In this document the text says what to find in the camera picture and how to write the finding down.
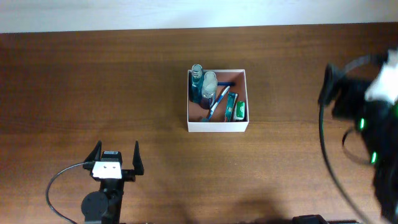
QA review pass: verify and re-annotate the clear foaming soap pump bottle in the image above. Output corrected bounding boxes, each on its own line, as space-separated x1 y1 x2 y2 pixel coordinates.
200 71 218 110

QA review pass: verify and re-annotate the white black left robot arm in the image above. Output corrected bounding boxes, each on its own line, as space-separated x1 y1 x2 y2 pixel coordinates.
81 141 144 224

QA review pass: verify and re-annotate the blue disposable razor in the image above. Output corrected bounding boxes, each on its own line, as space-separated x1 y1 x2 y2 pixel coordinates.
218 82 236 86

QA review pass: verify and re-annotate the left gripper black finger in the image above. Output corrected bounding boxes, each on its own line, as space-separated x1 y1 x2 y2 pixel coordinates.
132 141 144 175
84 141 102 162

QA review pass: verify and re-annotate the pink white open box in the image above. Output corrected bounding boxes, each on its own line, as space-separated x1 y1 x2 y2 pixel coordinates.
186 69 249 133

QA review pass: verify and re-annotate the green white soap box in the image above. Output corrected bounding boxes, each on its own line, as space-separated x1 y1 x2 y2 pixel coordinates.
233 101 246 121

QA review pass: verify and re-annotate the blue Listerine mouthwash bottle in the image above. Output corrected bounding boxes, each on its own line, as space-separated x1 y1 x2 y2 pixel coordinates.
190 64 204 104

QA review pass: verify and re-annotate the green toothpaste tube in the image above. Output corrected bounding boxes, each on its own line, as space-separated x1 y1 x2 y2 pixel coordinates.
224 92 238 122

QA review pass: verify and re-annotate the blue white toothbrush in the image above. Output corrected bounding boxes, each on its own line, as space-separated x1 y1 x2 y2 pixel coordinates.
201 86 230 122

